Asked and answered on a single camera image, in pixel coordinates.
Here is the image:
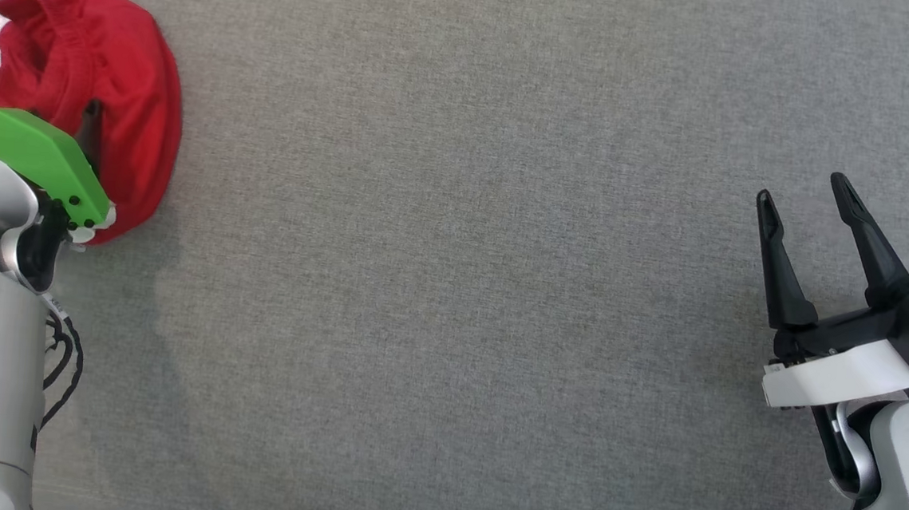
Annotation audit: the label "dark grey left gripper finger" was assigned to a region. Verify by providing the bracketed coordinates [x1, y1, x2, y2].
[77, 99, 106, 171]

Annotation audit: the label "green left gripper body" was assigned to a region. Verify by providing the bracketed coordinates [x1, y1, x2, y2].
[0, 107, 123, 247]

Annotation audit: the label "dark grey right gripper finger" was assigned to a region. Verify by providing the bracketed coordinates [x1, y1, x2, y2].
[821, 172, 909, 311]
[747, 188, 828, 333]

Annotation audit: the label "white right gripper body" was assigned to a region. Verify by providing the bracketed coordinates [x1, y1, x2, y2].
[760, 289, 909, 418]

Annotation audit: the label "red shorts with white trim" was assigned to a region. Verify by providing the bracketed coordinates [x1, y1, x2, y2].
[0, 0, 192, 251]

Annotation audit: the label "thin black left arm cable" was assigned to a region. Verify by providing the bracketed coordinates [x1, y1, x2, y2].
[31, 298, 89, 453]

